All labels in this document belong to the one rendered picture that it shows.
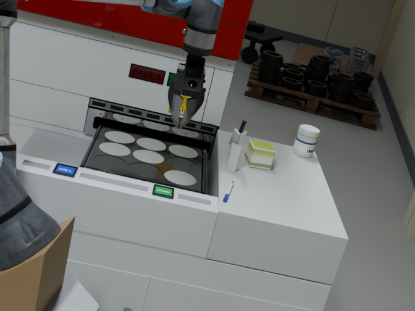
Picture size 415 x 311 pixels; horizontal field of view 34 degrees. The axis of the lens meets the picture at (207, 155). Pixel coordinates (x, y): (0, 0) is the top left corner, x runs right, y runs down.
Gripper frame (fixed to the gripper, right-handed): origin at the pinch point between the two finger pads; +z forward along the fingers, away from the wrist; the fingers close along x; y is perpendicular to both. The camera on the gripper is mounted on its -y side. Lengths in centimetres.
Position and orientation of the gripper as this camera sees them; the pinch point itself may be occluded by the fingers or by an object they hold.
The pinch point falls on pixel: (179, 124)
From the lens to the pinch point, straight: 168.2
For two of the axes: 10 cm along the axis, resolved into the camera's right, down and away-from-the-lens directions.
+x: -9.7, -2.2, -0.8
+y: 0.1, -3.8, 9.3
